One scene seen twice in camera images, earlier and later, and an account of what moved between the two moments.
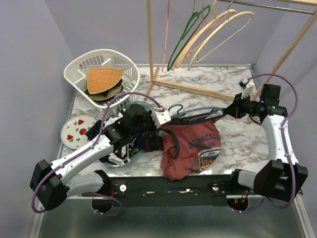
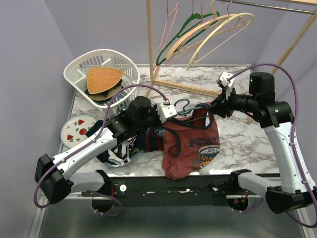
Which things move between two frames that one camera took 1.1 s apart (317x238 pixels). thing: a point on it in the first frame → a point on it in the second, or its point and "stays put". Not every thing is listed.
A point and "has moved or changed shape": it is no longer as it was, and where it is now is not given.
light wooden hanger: (178, 59) → (216, 18)
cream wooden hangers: (237, 14) stays put
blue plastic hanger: (189, 122) → (185, 112)
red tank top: (189, 147) has moved or changed shape
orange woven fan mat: (99, 79) stays put
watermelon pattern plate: (74, 130) stays put
